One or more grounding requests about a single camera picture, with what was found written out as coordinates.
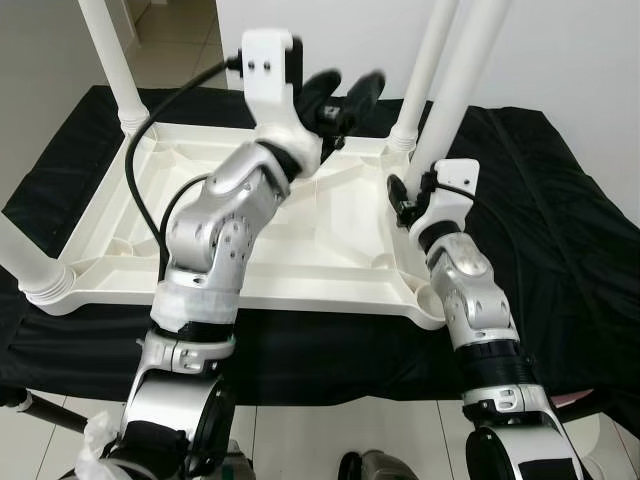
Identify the white plastic table top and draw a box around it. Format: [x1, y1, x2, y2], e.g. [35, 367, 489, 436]
[20, 118, 446, 331]

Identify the white crumpled cloth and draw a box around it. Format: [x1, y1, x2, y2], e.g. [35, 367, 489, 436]
[75, 410, 126, 480]

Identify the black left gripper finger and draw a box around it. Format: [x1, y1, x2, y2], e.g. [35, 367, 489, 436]
[300, 68, 346, 111]
[343, 70, 389, 127]

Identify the grey left robot leg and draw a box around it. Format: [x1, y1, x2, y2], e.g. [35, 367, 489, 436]
[215, 440, 256, 480]

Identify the black metal frame bar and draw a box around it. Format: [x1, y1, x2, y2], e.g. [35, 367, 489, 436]
[0, 390, 91, 433]

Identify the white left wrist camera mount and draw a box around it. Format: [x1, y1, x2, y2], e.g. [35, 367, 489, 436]
[240, 28, 326, 166]

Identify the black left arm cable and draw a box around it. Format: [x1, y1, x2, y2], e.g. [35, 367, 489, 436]
[125, 58, 246, 286]

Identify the white plastic table leg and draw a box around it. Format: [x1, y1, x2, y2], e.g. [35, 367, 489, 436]
[77, 0, 153, 139]
[0, 213, 73, 304]
[405, 0, 514, 201]
[387, 0, 463, 153]

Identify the grey right robot leg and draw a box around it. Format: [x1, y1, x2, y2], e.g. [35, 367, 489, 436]
[340, 452, 411, 480]

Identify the black table cloth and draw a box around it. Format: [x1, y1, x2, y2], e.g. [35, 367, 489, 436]
[0, 85, 640, 431]

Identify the grey robot leg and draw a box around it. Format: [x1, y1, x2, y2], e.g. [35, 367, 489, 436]
[215, 440, 256, 480]
[340, 452, 411, 480]

